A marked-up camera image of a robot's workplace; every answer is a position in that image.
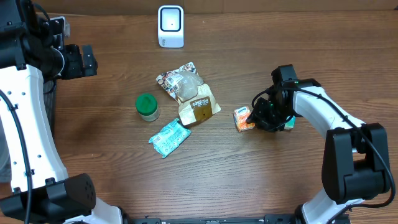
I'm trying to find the teal tissue pack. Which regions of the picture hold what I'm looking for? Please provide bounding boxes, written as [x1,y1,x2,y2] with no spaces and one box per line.
[284,115,295,130]

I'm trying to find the orange snack pack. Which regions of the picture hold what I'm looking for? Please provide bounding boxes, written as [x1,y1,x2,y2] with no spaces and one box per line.
[233,106,255,132]

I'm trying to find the beige brown snack pouch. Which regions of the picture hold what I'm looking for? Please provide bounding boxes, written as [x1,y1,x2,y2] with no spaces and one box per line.
[156,62,221,126]

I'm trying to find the green lid jar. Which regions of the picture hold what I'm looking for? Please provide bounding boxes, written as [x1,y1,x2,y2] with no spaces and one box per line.
[136,93,160,122]

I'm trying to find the teal snack packet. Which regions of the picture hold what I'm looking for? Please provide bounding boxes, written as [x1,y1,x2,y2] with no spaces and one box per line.
[149,118,191,159]

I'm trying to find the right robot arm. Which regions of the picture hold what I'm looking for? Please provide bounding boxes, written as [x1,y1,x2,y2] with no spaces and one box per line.
[247,65,396,224]

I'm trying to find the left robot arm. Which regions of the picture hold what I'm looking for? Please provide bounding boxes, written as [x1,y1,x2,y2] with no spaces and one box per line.
[1,0,129,223]

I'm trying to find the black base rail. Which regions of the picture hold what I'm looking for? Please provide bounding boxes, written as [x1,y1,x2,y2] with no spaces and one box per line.
[131,214,301,224]

